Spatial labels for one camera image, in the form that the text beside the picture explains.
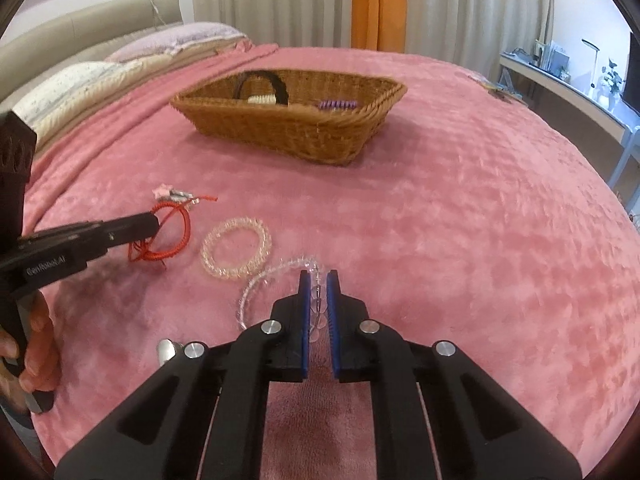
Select red string bracelet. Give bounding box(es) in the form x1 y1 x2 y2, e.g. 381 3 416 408
127 194 219 267

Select clear crystal bead bracelet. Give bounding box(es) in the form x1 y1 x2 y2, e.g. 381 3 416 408
234 253 334 344

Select person's left hand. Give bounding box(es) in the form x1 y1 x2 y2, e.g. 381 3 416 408
1 292 62 413

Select pink hair clip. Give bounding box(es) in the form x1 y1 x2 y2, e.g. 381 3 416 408
152 184 172 202

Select white floral pillow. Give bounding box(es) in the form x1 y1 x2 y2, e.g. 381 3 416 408
12 62 122 128

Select pink plush bed blanket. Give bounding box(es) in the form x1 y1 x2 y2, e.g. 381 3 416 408
25 44 639 470

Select beige upholstered headboard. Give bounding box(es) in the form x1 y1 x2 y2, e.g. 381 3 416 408
1 0 182 110

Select lilac pillow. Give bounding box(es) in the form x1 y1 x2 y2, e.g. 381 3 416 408
106 22 246 63

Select brown wicker basket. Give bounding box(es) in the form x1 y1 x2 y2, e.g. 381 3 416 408
170 68 407 166

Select white desk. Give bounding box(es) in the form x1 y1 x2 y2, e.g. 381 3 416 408
499 53 639 188

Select white desk lamp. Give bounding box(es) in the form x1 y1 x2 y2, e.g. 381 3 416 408
582 38 601 96

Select small potted plant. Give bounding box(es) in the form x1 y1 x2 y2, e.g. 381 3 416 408
600 60 624 112

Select beige curtains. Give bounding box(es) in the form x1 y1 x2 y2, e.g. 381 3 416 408
193 0 553 76

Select orange curtain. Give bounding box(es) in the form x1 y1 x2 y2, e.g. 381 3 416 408
350 0 408 53

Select pale pink bead bracelet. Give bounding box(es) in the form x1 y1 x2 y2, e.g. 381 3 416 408
199 216 274 282

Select purple spiral hair tie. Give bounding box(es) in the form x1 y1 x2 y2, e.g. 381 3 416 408
316 97 360 111

